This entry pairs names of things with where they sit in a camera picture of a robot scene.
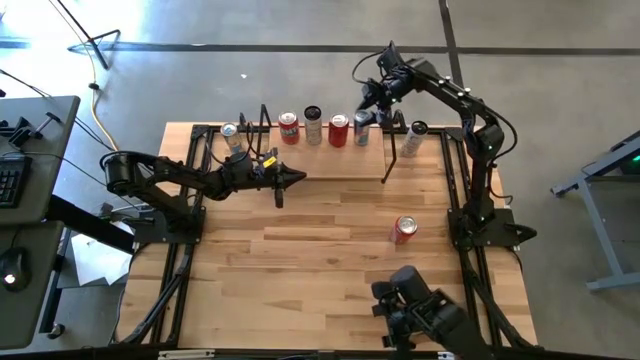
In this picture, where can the workbench with blue metal legs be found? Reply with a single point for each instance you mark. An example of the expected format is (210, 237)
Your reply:
(598, 222)

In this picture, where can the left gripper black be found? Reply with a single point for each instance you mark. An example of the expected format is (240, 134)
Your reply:
(245, 175)

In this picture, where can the black desk clamp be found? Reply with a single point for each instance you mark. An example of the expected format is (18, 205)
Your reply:
(20, 134)

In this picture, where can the yellow tag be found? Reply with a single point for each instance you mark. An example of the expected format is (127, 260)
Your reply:
(270, 162)

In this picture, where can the black aluminium table frame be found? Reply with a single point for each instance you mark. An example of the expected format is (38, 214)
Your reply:
(199, 132)

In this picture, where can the silver blue Red Bull can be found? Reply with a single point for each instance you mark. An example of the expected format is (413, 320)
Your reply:
(234, 142)

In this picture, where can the silver metal plate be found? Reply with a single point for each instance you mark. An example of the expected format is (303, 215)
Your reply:
(185, 354)

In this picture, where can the grey desk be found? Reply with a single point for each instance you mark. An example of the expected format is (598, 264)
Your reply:
(42, 185)

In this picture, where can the black computer mouse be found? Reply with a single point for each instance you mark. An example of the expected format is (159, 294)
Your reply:
(15, 267)

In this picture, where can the orange Fanta can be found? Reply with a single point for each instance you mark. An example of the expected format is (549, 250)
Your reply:
(289, 131)
(401, 232)

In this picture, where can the light blue Red Bull can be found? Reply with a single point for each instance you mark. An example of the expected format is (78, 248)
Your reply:
(362, 132)

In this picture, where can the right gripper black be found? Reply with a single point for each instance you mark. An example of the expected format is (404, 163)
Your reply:
(387, 90)

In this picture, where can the black keyboard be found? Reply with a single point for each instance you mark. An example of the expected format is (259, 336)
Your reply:
(12, 182)

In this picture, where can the black triangular bracket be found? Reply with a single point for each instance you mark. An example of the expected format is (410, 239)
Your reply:
(401, 122)
(243, 124)

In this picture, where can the white Celsius can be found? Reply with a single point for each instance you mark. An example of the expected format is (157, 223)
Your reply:
(313, 130)
(412, 142)

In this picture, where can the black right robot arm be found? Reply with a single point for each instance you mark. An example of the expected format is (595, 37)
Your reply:
(480, 185)

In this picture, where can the black floor stand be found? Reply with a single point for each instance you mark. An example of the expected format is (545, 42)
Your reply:
(93, 50)

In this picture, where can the red Coca-Cola can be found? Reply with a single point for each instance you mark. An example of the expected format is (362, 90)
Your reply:
(339, 134)

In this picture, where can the white paper sheet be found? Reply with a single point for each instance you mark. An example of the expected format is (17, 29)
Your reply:
(95, 260)

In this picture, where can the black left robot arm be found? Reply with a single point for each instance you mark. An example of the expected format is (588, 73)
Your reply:
(170, 170)

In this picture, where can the black caster wheel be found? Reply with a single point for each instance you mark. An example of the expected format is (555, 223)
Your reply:
(56, 331)

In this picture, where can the black support beam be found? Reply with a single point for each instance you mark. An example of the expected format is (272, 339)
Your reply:
(85, 222)

